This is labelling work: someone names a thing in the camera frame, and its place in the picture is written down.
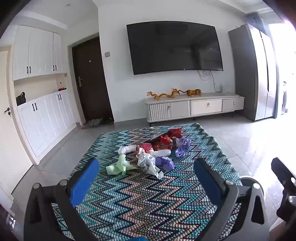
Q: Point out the green crumpled paper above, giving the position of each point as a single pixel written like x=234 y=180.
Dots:
x=120 y=165

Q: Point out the purple crumpled paper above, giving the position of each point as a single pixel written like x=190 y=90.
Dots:
x=164 y=162
x=182 y=146

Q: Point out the dark brown entrance door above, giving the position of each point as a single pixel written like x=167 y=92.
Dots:
x=92 y=81

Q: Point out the white crumpled paper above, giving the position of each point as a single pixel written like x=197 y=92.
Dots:
x=127 y=149

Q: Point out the white washing machine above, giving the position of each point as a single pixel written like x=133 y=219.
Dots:
x=285 y=97

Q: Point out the grey curtain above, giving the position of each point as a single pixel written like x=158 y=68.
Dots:
x=254 y=20

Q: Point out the red paper packet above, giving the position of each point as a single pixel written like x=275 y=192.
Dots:
x=146 y=147

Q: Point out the white printed plastic bag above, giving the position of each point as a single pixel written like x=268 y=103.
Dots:
x=148 y=162

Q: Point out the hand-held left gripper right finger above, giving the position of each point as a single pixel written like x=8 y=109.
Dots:
x=207 y=183

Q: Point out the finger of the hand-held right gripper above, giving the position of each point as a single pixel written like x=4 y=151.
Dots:
x=283 y=173

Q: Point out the white interior door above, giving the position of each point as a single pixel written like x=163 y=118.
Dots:
x=11 y=139

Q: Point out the white wall cabinet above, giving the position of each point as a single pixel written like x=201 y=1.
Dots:
x=39 y=53

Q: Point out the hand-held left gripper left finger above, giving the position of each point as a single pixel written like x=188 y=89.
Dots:
x=84 y=183

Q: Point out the white tube wrapper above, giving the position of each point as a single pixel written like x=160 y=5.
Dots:
x=160 y=153

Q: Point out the dark shoes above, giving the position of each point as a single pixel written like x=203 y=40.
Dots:
x=107 y=121

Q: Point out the grey refrigerator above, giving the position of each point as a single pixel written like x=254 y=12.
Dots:
x=254 y=69

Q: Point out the grey shoes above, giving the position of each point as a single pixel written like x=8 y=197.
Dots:
x=95 y=122

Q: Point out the golden tiger figurine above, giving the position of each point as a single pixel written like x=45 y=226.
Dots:
x=193 y=92

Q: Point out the shoes by door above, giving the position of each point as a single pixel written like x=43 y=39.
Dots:
x=86 y=126

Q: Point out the black wall television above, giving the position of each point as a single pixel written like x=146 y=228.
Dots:
x=173 y=46

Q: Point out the white router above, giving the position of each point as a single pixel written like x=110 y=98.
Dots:
x=221 y=88

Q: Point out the red snack bag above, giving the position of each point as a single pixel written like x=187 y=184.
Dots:
x=164 y=143

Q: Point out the torn red bag silver inside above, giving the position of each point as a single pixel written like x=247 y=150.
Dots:
x=174 y=133

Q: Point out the zigzag patterned rug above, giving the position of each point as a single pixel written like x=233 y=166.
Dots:
x=138 y=197

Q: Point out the white television cabinet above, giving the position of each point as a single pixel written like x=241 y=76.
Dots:
x=205 y=107

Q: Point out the black bag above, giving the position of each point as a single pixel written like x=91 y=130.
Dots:
x=20 y=99

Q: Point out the golden dragon figurine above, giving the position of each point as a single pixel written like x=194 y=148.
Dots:
x=161 y=95

